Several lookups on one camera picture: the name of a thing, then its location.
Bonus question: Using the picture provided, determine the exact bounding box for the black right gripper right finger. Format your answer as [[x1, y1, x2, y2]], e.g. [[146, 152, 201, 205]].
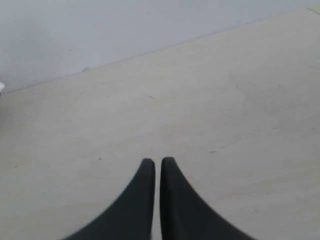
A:
[[160, 157, 252, 240]]

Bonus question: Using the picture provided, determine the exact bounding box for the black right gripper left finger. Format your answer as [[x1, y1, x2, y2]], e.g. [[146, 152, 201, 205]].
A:
[[66, 158, 156, 240]]

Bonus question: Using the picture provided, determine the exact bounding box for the metal mesh basket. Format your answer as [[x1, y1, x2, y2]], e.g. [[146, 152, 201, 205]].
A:
[[0, 82, 5, 95]]

